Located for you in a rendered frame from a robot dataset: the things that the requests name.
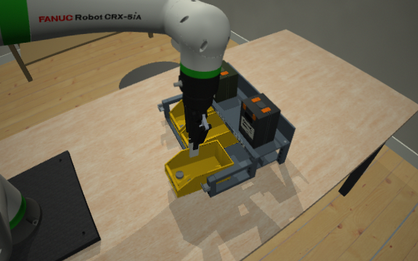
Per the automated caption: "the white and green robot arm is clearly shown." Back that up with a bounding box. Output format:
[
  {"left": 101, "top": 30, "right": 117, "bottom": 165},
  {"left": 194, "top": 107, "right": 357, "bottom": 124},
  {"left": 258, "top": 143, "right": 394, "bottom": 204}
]
[{"left": 0, "top": 0, "right": 231, "bottom": 261}]

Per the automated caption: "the dark grey case with orange patches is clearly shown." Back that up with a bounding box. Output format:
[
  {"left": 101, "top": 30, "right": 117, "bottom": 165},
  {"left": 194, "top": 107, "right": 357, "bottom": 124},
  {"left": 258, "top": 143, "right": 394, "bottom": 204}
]
[{"left": 239, "top": 93, "right": 281, "bottom": 149}]

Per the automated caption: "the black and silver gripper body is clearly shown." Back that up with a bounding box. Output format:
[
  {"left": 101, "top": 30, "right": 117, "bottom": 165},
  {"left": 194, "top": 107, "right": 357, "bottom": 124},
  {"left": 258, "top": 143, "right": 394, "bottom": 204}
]
[{"left": 182, "top": 93, "right": 213, "bottom": 123}]

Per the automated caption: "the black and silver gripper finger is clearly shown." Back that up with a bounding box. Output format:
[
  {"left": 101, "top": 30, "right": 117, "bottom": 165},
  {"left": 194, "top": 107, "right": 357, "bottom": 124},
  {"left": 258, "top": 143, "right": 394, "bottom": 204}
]
[
  {"left": 189, "top": 112, "right": 212, "bottom": 158},
  {"left": 184, "top": 105, "right": 192, "bottom": 139}
]

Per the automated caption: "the dark green case with orange latches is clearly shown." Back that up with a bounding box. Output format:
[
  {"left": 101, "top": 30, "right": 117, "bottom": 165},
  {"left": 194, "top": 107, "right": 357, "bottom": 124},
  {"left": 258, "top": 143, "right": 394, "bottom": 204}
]
[{"left": 213, "top": 60, "right": 238, "bottom": 103}]

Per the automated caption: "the yellow open-front bin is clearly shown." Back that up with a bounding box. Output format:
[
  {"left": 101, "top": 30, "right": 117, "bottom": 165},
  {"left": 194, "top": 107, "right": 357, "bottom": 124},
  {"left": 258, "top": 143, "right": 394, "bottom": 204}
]
[
  {"left": 165, "top": 140, "right": 234, "bottom": 198},
  {"left": 169, "top": 100, "right": 215, "bottom": 137},
  {"left": 180, "top": 112, "right": 238, "bottom": 149}
]

